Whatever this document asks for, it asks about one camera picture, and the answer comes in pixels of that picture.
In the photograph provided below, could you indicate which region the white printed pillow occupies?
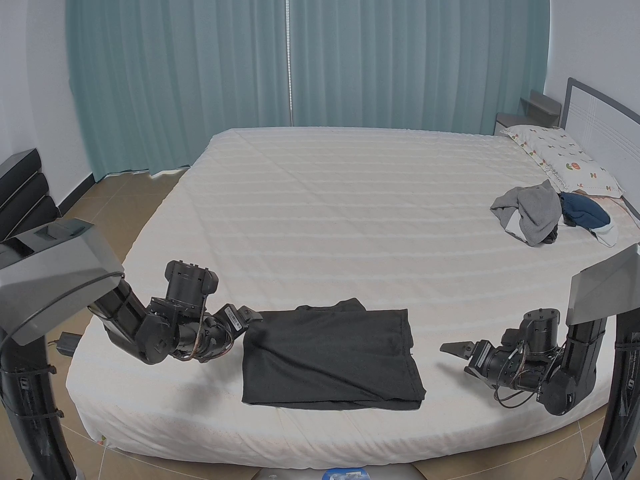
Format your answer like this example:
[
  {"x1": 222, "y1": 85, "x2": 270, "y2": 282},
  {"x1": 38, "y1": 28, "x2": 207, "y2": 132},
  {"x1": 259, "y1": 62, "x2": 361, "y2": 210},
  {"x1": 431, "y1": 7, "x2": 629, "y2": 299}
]
[{"x1": 500, "y1": 124, "x2": 627, "y2": 199}]

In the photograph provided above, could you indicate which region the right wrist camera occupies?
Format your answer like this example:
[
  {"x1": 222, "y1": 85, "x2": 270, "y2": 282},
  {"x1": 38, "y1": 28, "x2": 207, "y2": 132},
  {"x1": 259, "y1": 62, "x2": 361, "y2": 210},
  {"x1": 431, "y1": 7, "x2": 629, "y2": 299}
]
[{"x1": 519, "y1": 309, "x2": 562, "y2": 355}]

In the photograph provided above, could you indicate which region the pile of clothes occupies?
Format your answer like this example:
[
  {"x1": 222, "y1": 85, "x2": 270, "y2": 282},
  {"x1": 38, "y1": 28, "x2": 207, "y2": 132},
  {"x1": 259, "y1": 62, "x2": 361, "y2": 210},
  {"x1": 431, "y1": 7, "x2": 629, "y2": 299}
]
[{"x1": 490, "y1": 179, "x2": 617, "y2": 248}]

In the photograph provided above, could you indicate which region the black T-shirt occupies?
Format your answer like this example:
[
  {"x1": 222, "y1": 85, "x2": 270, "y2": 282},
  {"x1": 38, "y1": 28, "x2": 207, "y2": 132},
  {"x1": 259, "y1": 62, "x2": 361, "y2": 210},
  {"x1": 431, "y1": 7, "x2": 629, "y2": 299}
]
[{"x1": 241, "y1": 298, "x2": 427, "y2": 412}]

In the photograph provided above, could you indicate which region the grey bedside table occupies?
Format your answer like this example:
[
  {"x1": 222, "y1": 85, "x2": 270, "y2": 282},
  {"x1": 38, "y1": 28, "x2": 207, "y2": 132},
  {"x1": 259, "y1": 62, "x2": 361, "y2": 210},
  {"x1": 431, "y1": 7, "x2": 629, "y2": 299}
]
[{"x1": 495, "y1": 90, "x2": 563, "y2": 137}]

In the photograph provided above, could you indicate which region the bed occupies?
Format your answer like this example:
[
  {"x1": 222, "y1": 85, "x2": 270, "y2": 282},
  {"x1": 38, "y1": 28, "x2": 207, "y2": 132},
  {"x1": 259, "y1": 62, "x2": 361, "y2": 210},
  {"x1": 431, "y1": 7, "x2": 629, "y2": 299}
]
[{"x1": 65, "y1": 77, "x2": 640, "y2": 470}]

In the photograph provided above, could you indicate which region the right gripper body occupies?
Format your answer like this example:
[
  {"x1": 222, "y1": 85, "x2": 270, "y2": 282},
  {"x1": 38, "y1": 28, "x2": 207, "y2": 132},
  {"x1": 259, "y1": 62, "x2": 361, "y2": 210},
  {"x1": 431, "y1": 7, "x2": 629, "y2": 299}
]
[{"x1": 465, "y1": 340, "x2": 521, "y2": 388}]

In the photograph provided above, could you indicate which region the black power adapter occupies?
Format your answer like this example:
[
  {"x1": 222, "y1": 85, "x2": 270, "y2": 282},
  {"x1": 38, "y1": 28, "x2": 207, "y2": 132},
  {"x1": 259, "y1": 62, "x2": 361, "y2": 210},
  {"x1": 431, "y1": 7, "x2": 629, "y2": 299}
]
[{"x1": 47, "y1": 332, "x2": 84, "y2": 357}]

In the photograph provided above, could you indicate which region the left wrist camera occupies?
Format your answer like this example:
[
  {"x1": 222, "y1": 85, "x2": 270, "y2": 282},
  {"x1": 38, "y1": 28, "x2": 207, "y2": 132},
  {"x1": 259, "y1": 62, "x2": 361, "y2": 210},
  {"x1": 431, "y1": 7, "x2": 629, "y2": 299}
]
[{"x1": 164, "y1": 260, "x2": 220, "y2": 310}]

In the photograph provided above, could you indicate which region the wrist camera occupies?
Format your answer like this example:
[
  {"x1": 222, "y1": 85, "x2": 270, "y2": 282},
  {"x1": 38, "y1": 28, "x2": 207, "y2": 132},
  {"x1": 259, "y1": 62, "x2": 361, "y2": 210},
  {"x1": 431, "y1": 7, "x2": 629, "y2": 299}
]
[
  {"x1": 164, "y1": 260, "x2": 220, "y2": 310},
  {"x1": 519, "y1": 309, "x2": 562, "y2": 355}
]

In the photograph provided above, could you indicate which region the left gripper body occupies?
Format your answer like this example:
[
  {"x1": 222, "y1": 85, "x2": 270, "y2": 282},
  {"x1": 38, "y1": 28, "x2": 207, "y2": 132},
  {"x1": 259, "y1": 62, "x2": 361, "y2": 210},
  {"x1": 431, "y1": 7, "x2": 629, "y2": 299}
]
[{"x1": 200, "y1": 304, "x2": 251, "y2": 360}]

